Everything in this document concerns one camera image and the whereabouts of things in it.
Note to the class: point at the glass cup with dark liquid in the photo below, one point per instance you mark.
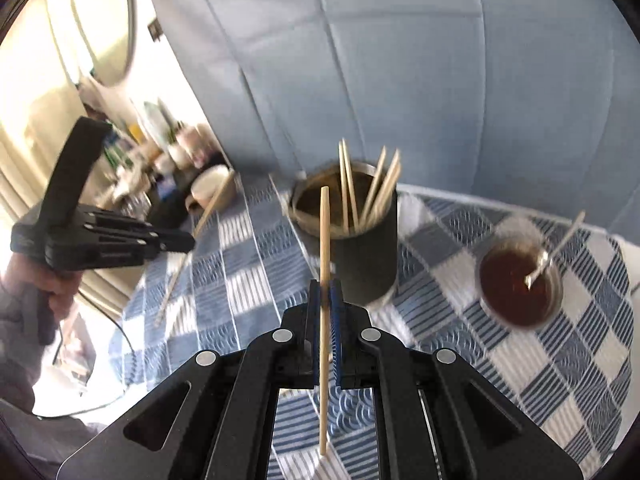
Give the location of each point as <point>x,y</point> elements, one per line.
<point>515,285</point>

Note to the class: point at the metal spoon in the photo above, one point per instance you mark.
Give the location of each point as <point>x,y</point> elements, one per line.
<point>555,250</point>

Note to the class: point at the person's left forearm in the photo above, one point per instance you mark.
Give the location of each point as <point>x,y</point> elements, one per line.
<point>15,330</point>

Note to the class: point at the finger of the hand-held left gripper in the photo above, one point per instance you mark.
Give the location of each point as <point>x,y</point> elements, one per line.
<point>172,242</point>

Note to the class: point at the blue-grey sofa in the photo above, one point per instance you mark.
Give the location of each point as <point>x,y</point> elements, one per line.
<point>400,60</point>

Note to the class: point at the black cylindrical cup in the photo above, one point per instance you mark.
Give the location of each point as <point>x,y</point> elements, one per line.
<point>365,260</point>

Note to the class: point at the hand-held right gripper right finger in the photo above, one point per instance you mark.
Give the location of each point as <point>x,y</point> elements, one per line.
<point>336,330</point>

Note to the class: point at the white bowl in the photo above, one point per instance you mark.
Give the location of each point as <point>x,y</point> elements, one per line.
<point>207,185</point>

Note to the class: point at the round framed mirror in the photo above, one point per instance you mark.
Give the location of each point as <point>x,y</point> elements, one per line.
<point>133,15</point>

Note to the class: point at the cluster of countertop containers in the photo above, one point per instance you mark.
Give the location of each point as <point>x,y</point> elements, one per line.
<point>150,160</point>

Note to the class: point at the small dark wall fixture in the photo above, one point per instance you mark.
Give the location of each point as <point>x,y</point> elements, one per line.
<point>156,30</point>

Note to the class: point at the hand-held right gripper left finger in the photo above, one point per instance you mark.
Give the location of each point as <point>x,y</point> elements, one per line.
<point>313,330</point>

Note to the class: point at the person's left hand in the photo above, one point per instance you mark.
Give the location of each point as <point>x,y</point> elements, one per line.
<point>55,290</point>

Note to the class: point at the wooden chopstick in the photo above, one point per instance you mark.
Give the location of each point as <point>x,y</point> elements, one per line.
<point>387,180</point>
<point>376,180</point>
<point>325,240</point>
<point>391,187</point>
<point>344,185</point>
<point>215,203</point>
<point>351,190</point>

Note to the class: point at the blue patterned tablecloth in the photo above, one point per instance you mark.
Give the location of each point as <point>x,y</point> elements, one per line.
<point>240,280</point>

